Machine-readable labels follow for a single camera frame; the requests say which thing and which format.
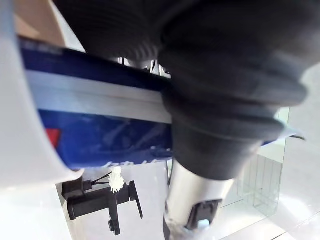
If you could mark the white flower reed diffuser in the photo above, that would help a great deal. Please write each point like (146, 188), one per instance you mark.
(116, 180)

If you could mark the blue toothpaste box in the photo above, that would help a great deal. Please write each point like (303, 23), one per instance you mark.
(100, 140)

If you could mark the black faucet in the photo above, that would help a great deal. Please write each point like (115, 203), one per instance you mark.
(100, 200)

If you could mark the brown wooden board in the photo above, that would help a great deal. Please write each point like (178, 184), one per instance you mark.
(40, 22)

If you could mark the clear acrylic organizer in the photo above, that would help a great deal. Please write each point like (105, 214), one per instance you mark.
(265, 180)

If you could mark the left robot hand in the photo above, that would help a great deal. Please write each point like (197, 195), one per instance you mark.
(225, 62)

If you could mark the white ceramic basin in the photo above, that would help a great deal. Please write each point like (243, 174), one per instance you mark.
(17, 150)

